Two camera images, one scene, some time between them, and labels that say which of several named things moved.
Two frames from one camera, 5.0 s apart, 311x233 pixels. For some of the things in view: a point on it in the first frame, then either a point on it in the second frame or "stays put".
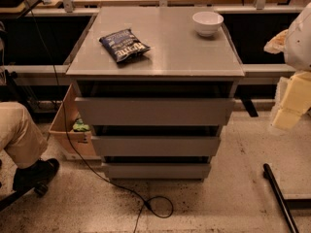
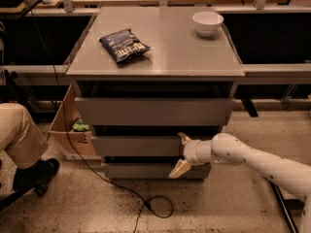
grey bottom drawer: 157,170 stays put
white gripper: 299,46 → 190,152
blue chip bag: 123,45 stays put
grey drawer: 155,146 stays put
